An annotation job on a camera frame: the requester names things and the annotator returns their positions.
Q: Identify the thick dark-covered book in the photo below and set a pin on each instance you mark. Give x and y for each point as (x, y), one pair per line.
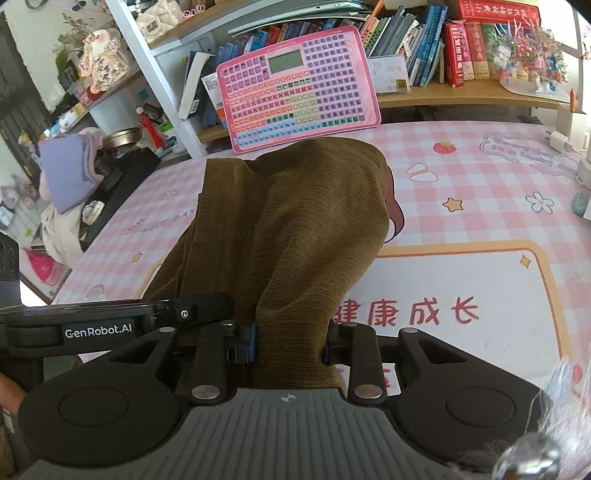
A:
(196, 83)

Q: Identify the white jar green lid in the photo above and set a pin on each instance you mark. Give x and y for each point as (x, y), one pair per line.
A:
(168, 138)

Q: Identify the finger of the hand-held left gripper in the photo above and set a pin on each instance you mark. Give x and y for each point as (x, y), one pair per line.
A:
(198, 311)

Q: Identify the white cardboard box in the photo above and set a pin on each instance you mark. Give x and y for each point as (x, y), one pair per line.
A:
(390, 76)

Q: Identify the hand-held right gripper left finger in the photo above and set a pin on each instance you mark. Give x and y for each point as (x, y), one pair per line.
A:
(251, 344)

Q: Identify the pink bag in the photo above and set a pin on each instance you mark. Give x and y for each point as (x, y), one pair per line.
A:
(44, 267)

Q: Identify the white orange box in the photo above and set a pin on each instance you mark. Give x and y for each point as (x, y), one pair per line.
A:
(211, 99)

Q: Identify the white wooden bookshelf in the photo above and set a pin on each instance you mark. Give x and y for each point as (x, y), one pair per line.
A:
(157, 83)

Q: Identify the white quilted handbag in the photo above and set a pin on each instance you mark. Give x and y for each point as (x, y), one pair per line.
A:
(159, 18)

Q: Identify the brown ribbed garment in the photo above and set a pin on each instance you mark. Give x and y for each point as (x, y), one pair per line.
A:
(286, 221)

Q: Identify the row of upright books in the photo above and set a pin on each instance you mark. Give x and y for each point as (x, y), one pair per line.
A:
(415, 46)

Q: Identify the white wristwatch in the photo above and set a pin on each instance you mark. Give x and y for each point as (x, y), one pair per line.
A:
(93, 212)

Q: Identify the thick red book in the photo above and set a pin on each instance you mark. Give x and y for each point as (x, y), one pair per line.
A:
(457, 55)

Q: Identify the shiny round bead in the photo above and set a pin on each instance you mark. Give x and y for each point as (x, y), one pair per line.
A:
(531, 457)

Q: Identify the pink fluffy cloth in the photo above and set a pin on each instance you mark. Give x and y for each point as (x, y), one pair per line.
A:
(92, 138)

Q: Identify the beige cloth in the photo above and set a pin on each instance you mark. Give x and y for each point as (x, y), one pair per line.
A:
(60, 240)

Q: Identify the colourful artificial flower bouquet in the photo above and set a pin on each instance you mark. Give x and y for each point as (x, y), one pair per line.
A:
(531, 55)

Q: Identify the white charger plug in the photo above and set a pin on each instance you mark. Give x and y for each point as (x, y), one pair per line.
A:
(559, 141)

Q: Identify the pink checkered table mat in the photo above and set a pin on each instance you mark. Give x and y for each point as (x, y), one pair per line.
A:
(461, 207)

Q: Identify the pink doll figurine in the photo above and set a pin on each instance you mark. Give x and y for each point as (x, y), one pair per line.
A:
(101, 60)

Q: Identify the small teal object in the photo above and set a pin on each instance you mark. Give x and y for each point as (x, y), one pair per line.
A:
(581, 204)

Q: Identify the lavender cushion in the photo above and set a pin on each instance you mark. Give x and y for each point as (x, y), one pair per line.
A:
(67, 170)

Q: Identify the person's left hand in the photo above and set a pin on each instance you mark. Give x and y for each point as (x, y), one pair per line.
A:
(11, 394)

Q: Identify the pink toy keyboard tablet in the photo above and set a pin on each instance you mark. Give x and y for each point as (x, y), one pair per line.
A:
(300, 87)

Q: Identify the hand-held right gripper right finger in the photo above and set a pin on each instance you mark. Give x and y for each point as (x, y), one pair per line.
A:
(364, 360)

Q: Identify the round brass tin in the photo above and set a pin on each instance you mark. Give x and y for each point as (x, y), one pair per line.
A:
(121, 137)

